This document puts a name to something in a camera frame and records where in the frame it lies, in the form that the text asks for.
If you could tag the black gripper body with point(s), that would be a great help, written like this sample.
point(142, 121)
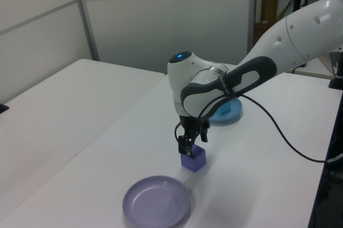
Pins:
point(190, 124)

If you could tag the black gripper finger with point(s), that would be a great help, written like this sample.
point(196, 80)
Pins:
point(205, 134)
point(183, 145)

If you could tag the purple cube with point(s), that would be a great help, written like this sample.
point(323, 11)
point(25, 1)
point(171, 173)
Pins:
point(197, 161)

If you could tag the teal cube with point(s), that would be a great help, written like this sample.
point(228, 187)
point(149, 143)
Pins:
point(225, 109)

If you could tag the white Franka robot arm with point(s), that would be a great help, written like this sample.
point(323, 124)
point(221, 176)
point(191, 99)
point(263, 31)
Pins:
point(300, 32)

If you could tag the blue plate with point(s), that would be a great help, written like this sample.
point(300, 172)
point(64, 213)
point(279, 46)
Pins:
point(235, 110)

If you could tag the purple plate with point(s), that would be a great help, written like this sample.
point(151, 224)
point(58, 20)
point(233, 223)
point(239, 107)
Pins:
point(156, 201)

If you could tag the brown cardboard box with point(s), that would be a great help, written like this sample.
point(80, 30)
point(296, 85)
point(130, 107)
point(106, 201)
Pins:
point(266, 5)

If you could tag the black clamp base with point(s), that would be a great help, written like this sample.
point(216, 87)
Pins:
point(336, 83)

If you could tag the black pole stand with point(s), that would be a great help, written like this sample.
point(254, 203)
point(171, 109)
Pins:
point(3, 107)

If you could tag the grey metal partition post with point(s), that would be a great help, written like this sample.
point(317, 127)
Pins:
point(252, 10)

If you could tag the black vertical stand post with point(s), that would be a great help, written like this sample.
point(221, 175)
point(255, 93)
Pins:
point(323, 190)

